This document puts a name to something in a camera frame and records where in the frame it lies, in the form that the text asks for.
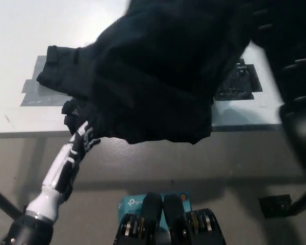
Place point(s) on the left white-black robot hand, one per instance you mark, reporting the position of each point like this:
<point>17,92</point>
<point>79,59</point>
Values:
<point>66,163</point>

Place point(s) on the black Columbia jacket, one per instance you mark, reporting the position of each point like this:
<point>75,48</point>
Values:
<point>155,76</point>

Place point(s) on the grey tape patch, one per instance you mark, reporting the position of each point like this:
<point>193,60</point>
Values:
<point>35,97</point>

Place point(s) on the teal tp-link box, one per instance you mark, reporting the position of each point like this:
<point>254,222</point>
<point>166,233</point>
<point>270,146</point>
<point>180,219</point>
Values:
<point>130,202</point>

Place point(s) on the black floor plate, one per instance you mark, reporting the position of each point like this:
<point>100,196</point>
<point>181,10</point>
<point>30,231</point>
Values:
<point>274,205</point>

